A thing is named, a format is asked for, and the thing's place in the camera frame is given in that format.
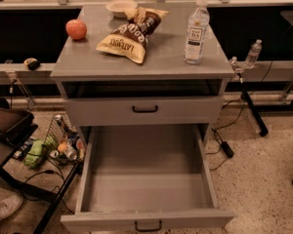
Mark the brown chip bag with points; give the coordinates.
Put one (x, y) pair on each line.
(130, 39)

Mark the grey drawer cabinet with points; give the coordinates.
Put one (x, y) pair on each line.
(84, 72)

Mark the open grey middle drawer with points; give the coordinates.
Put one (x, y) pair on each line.
(144, 179)

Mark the closed grey upper drawer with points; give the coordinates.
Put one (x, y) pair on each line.
(142, 111)

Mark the green bag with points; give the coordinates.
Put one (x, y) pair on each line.
(39, 151)

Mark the clear tea bottle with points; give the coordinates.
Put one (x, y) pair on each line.
(198, 23)

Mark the black power adapter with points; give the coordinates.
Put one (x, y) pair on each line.
(228, 151)

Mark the silver can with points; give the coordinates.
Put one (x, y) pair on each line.
(71, 153)

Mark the small clamp fixture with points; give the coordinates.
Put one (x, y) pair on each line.
(238, 70)

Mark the white bowl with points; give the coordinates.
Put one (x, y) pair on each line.
(117, 7)

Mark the red apple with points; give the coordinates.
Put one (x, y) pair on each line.
(76, 29)

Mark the black stand leg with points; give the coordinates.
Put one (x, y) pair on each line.
(263, 129)

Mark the black tape measure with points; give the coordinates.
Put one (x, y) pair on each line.
(32, 63)

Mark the small water bottle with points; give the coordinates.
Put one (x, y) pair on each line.
(253, 54)

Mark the white shoe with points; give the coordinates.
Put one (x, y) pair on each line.
(10, 205)

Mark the wire basket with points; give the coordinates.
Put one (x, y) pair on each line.
(64, 135)

